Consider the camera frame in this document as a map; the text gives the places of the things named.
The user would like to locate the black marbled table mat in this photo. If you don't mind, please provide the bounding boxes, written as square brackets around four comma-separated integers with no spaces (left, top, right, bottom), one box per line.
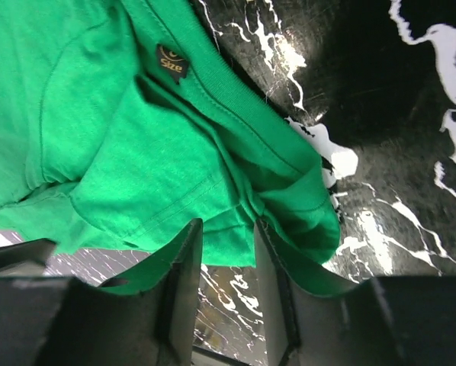
[0,0,456,366]

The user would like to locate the green t shirt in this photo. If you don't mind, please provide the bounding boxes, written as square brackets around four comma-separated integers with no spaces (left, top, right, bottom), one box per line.
[0,0,342,268]

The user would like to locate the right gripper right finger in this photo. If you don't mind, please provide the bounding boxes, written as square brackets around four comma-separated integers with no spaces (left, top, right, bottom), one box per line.
[254,220,456,365]

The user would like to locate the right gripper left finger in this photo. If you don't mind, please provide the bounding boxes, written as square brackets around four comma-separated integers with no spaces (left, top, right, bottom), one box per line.
[0,219,203,365]

